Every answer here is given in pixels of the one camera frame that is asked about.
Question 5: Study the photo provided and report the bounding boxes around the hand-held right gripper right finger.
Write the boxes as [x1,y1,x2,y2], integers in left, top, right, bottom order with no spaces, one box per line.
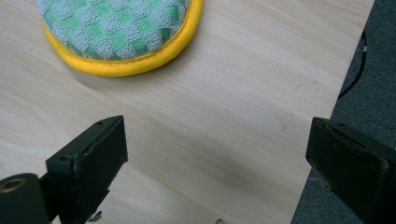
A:
[305,117,396,224]

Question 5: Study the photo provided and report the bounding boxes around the black cable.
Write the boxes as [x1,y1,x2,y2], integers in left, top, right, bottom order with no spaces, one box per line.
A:
[337,30,368,101]

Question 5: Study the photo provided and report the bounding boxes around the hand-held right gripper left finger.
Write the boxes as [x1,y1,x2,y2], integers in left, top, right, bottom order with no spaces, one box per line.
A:
[45,115,129,224]

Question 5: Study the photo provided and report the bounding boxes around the green checkered yellow-rimmed scrubbing pad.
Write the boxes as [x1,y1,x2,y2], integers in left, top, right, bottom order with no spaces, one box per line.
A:
[35,0,205,77]

